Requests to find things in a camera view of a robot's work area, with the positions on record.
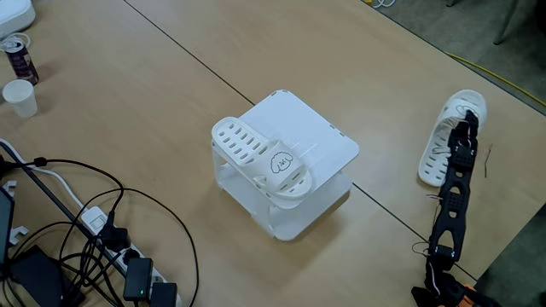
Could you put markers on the white printed plastic bracket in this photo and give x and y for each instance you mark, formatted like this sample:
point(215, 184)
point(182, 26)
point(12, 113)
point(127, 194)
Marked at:
point(9, 186)
point(19, 232)

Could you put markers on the grey chair leg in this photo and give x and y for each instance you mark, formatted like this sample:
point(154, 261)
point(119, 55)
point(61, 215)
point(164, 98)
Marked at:
point(506, 23)

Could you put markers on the black adapter with green light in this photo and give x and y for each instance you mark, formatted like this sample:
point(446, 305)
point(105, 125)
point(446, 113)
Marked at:
point(137, 277)

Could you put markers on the white slipper with dog print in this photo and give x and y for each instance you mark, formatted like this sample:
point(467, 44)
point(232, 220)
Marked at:
point(431, 166)
point(264, 170)

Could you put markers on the black power adapter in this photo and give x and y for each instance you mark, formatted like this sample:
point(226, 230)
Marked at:
point(164, 295)

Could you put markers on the black flat power brick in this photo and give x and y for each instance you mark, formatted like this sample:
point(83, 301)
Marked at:
point(38, 277)

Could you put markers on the thin dark twig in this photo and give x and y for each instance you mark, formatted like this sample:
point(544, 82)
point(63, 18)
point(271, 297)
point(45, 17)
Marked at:
point(486, 160)

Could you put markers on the dark laptop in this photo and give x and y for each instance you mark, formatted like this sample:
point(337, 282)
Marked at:
point(5, 221)

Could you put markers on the dark purple drink can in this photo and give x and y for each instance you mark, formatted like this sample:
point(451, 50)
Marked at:
point(22, 64)

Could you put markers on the white flat device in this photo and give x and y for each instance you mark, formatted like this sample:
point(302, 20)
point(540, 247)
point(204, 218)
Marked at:
point(13, 17)

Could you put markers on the white two-tier shoe rack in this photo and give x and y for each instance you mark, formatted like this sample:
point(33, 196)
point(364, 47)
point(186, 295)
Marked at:
point(307, 123)

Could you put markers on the white paper cup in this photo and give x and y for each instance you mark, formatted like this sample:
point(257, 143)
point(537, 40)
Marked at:
point(19, 100)

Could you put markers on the white power strip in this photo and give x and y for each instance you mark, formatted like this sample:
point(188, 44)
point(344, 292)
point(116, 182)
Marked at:
point(94, 219)

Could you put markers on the black power plug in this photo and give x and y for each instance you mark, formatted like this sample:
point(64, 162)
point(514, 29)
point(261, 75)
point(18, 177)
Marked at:
point(114, 238)

